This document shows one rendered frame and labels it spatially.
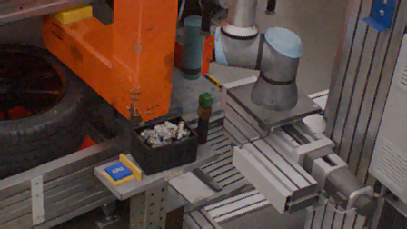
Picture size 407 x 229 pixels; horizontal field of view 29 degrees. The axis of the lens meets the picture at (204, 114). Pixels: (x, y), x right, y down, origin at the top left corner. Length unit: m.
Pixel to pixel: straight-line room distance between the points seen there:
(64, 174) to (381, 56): 1.26
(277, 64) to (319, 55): 2.11
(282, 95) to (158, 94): 0.57
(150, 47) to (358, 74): 0.74
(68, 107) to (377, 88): 1.19
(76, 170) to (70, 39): 0.52
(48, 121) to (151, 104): 0.38
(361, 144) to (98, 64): 1.05
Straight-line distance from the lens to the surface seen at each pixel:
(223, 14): 3.39
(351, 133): 2.47
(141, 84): 2.76
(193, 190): 3.27
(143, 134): 2.72
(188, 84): 3.65
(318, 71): 4.35
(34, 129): 2.87
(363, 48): 2.34
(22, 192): 2.85
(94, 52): 2.97
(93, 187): 3.03
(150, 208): 2.86
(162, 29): 2.70
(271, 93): 2.45
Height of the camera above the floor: 2.18
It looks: 34 degrees down
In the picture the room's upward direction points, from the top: 6 degrees clockwise
